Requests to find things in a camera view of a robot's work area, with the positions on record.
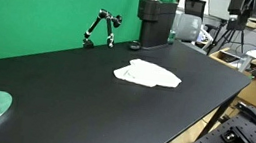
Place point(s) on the white cloth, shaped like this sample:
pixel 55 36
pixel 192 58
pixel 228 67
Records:
pixel 147 74

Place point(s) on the small black round cap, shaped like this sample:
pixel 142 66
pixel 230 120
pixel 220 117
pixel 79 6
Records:
pixel 134 45

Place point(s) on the green can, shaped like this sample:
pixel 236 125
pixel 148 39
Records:
pixel 171 37

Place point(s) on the black coffee machine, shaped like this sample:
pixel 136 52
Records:
pixel 157 18

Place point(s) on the grey office chair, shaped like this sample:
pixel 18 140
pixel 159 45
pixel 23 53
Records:
pixel 187 27

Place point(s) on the black office chair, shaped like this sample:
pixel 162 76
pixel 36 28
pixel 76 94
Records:
pixel 195 7

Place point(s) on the open cardboard box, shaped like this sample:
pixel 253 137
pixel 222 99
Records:
pixel 230 56

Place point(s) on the white screen on tripod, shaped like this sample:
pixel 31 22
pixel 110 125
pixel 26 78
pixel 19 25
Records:
pixel 233 16

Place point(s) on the black clamp bracket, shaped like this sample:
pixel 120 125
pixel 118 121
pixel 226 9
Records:
pixel 246 110

